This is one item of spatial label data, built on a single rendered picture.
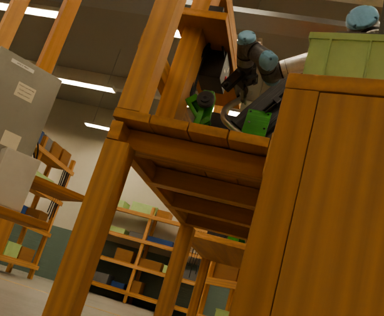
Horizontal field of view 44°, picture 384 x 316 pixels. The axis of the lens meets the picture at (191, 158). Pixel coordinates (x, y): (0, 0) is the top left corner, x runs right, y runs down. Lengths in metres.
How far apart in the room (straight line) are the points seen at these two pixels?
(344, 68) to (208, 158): 0.69
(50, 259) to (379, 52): 11.53
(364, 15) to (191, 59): 0.76
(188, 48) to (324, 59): 1.19
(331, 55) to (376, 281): 0.52
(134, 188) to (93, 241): 10.40
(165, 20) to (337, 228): 1.21
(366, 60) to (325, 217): 0.40
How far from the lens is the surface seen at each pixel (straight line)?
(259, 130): 2.26
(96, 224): 1.58
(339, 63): 1.11
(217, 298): 11.10
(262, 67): 1.95
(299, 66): 2.05
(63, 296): 1.59
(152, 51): 1.78
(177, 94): 2.12
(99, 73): 11.05
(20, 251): 8.40
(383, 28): 1.28
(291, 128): 0.93
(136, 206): 11.21
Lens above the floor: 0.30
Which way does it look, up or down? 17 degrees up
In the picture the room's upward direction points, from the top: 17 degrees clockwise
